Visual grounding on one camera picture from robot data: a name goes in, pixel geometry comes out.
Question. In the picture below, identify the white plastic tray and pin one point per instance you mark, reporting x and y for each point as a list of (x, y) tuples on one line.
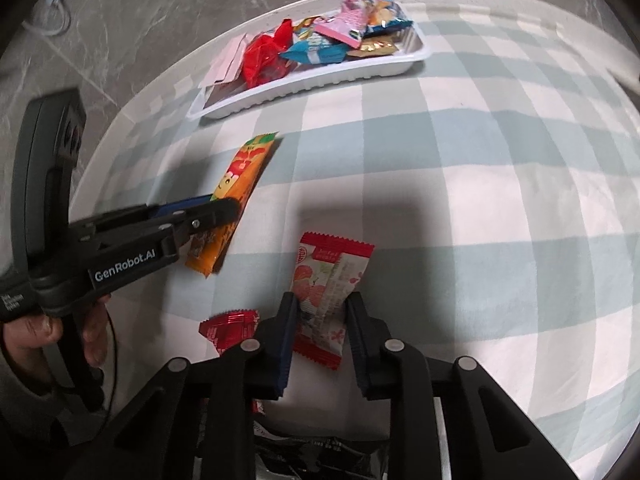
[(350, 72)]

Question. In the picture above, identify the black snack packet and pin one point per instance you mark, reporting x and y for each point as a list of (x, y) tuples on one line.
[(320, 447)]

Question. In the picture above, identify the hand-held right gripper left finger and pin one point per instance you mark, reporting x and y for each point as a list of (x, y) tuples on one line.
[(285, 350)]

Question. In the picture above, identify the person's left hand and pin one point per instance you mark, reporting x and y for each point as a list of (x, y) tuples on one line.
[(95, 330)]

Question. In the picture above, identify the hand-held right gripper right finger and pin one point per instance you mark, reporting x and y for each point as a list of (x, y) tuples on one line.
[(360, 350)]

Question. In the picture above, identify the panda print snack packet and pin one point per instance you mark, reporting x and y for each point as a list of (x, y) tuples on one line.
[(312, 50)]

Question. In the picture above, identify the red white flower snack packet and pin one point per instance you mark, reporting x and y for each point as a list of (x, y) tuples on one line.
[(325, 270)]

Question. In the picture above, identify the orange snack packet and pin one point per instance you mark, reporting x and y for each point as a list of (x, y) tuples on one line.
[(245, 170)]

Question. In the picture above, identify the pink cartoon snack packet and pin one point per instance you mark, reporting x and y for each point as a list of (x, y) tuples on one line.
[(350, 25)]

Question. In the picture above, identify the small red snack packet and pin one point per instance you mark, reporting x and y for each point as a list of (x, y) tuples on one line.
[(225, 330)]

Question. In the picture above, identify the red brown-dotted snack packet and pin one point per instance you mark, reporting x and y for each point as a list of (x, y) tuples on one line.
[(262, 57)]

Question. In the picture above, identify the blue cake packet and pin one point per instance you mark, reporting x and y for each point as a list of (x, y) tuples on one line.
[(390, 15)]

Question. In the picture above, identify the checked tablecloth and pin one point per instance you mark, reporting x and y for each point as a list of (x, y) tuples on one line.
[(450, 210)]

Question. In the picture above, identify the person's left forearm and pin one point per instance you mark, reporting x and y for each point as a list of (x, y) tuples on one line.
[(20, 400)]

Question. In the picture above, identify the white and red snack packet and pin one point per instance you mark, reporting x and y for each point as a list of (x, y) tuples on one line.
[(225, 60)]

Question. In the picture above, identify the gold snack packet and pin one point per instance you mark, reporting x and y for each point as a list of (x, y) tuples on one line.
[(372, 47)]

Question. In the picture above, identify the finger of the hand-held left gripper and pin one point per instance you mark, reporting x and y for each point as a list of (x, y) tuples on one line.
[(210, 215), (175, 208)]

